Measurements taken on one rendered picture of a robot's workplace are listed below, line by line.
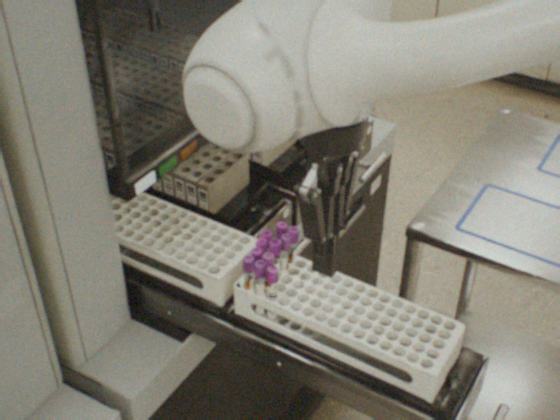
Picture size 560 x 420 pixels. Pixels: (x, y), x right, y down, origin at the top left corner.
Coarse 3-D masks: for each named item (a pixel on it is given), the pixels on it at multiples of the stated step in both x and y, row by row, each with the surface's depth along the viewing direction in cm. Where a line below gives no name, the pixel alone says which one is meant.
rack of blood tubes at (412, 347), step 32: (288, 288) 102; (320, 288) 102; (352, 288) 102; (256, 320) 103; (288, 320) 103; (320, 320) 99; (352, 320) 99; (384, 320) 99; (416, 320) 99; (448, 320) 99; (352, 352) 101; (384, 352) 94; (416, 352) 94; (448, 352) 94; (416, 384) 94
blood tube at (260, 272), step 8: (256, 264) 97; (264, 264) 97; (256, 272) 98; (264, 272) 98; (256, 280) 99; (264, 280) 99; (256, 288) 100; (264, 288) 100; (256, 304) 102; (256, 312) 103; (264, 312) 103
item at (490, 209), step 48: (480, 144) 140; (528, 144) 141; (480, 192) 128; (528, 192) 129; (432, 240) 119; (480, 240) 119; (528, 240) 119; (480, 336) 177; (528, 336) 177; (528, 384) 166
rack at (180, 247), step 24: (120, 216) 113; (144, 216) 112; (168, 216) 113; (192, 216) 113; (120, 240) 109; (144, 240) 108; (168, 240) 110; (192, 240) 109; (216, 240) 110; (240, 240) 110; (144, 264) 113; (168, 264) 106; (192, 264) 106; (216, 264) 105; (240, 264) 106; (192, 288) 107; (216, 288) 104
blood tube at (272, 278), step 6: (270, 270) 97; (276, 270) 97; (270, 276) 97; (276, 276) 97; (270, 282) 97; (276, 282) 98; (270, 288) 98; (276, 288) 99; (270, 294) 99; (276, 294) 99; (270, 312) 102; (270, 318) 102; (276, 318) 103
